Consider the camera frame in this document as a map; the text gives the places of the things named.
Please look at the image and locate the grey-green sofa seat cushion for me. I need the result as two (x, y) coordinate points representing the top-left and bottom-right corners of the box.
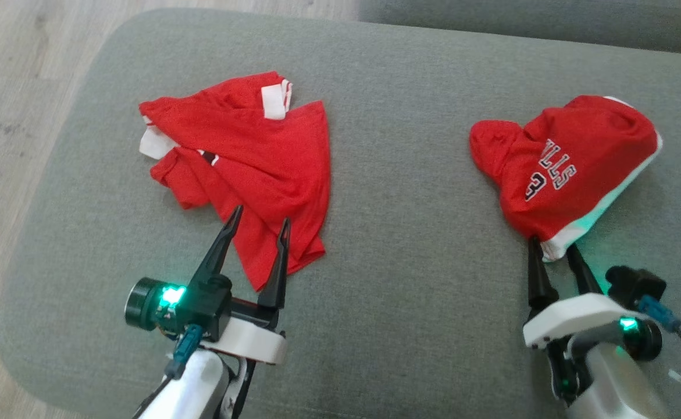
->
(0, 7), (681, 419)

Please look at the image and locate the grey-green sofa back cushion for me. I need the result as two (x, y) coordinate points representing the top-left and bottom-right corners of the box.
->
(358, 0), (681, 57)

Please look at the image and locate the left black cylinder green light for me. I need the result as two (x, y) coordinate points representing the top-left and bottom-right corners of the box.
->
(124, 277), (187, 335)

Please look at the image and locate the red shorts white stripe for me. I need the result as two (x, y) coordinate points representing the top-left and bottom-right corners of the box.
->
(469, 95), (664, 262)

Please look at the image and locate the left black cable blue plug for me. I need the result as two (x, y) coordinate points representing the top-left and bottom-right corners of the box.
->
(133, 324), (204, 419)

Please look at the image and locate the red Bulls 23 jersey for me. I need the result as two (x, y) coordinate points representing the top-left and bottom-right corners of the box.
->
(138, 71), (332, 292)

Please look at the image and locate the right black cable blue plug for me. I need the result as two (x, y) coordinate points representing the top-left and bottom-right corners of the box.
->
(637, 294), (681, 408)

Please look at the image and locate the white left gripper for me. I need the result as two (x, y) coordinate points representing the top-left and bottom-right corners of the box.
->
(188, 205), (292, 367)

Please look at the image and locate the black cable blue plug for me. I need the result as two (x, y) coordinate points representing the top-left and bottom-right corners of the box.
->
(133, 324), (204, 419)
(637, 294), (681, 408)

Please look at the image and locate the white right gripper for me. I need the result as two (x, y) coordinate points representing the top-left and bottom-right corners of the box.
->
(522, 236), (647, 350)

